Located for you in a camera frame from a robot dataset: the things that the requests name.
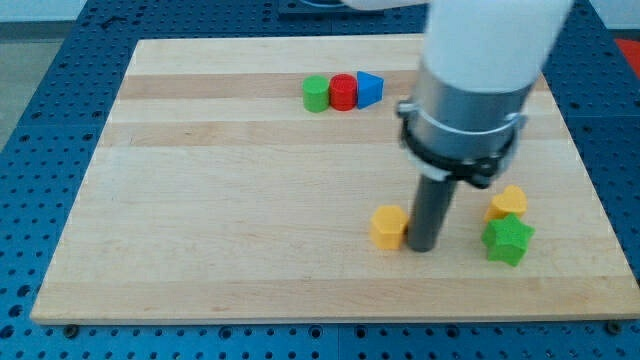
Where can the red cylinder block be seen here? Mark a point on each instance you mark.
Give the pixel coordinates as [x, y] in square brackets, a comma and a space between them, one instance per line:
[343, 92]

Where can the green star block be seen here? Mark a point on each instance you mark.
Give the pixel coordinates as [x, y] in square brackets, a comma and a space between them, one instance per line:
[507, 239]

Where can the yellow hexagon block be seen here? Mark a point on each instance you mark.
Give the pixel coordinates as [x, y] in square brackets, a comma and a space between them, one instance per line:
[388, 226]

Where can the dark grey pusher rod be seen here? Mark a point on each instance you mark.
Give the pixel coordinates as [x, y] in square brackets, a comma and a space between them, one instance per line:
[430, 206]

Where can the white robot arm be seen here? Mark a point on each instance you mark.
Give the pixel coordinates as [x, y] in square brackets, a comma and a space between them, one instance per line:
[484, 45]

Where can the blue triangle block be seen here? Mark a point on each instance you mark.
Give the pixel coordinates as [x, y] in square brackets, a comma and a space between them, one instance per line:
[370, 89]

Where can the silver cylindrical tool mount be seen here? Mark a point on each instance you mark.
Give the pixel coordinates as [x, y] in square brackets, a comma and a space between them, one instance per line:
[460, 135]

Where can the wooden board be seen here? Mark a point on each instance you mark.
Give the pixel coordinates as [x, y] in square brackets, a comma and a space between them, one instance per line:
[214, 196]

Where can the green cylinder block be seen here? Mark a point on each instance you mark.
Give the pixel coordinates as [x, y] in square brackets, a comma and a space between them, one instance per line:
[315, 93]

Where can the yellow heart block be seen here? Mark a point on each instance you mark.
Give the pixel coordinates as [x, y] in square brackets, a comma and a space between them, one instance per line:
[512, 200]

